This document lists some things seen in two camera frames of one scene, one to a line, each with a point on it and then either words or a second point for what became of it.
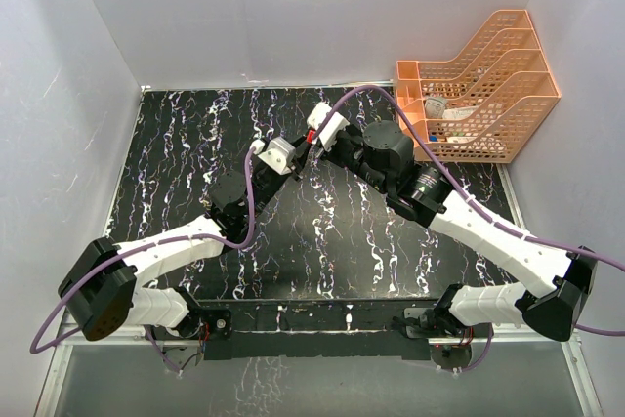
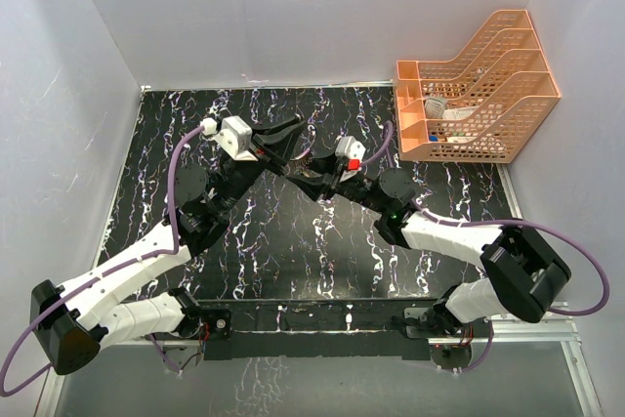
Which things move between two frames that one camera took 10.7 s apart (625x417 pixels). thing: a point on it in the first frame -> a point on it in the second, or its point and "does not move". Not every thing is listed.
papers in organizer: (436, 107) does not move
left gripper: (297, 163) -> (281, 137)
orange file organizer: (479, 108) does not move
